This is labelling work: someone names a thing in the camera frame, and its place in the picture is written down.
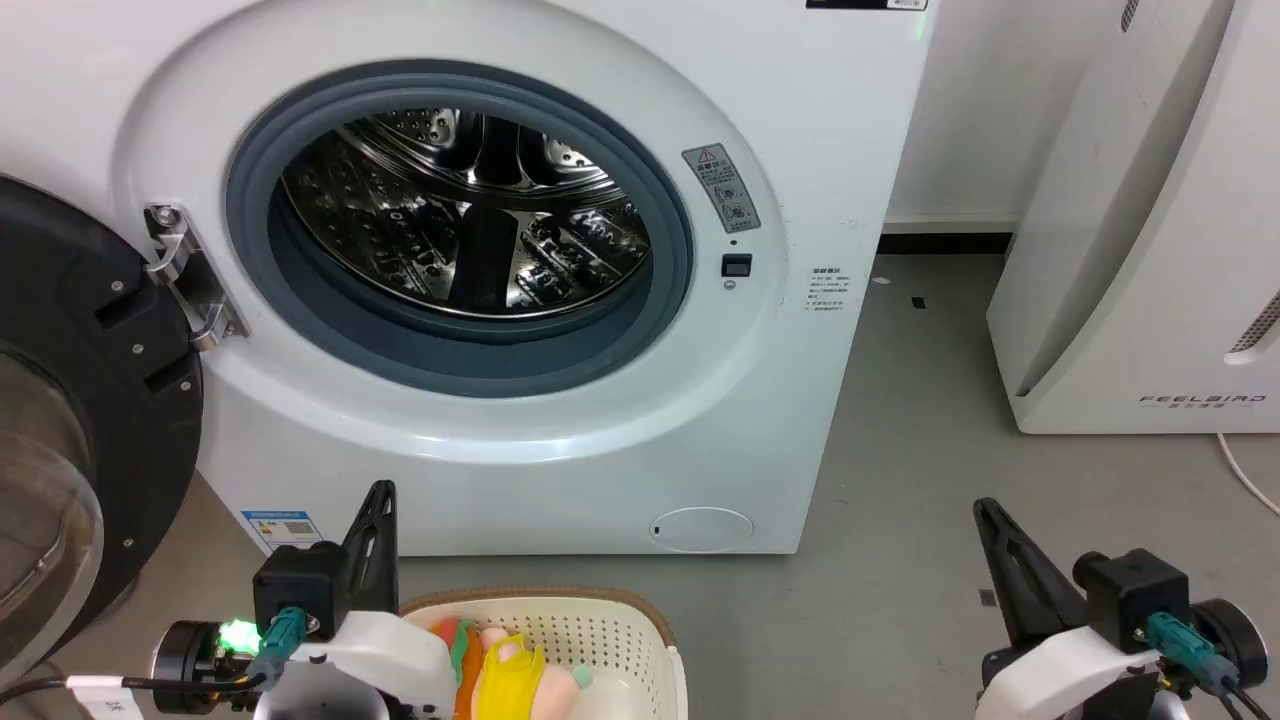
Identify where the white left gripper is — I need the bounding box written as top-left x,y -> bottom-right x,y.
253,480 -> 459,720

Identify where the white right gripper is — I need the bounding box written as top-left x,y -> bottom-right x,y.
972,497 -> 1164,720

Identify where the colourful plush toy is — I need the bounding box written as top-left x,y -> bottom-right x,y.
430,617 -> 594,720

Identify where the black washing machine door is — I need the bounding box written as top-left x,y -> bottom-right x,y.
0,174 -> 205,689

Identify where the metal washing machine door hinge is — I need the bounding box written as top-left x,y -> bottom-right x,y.
144,203 -> 249,352

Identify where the stainless steel washing machine drum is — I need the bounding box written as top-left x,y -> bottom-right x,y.
281,108 -> 652,321

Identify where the blue energy label sticker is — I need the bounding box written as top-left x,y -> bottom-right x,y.
241,510 -> 324,556

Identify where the grey rubber door gasket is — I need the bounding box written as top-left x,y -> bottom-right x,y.
224,60 -> 695,400

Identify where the white front-load washing machine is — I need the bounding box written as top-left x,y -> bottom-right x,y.
0,0 -> 939,557

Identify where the white plastic laundry basket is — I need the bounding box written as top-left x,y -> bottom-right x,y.
398,587 -> 689,720

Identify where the round white filter cover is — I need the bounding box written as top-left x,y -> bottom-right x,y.
649,507 -> 755,553

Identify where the small printed text label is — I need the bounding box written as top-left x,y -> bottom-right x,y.
808,266 -> 849,315

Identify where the white air purifier appliance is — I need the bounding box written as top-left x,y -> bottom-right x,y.
986,0 -> 1280,435

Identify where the grey warning sticker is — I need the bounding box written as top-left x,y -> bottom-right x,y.
682,143 -> 762,235

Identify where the black cable with teal plug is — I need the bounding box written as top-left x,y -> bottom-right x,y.
0,606 -> 307,708
1146,612 -> 1280,720

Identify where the white power cable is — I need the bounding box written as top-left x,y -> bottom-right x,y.
1216,432 -> 1280,517

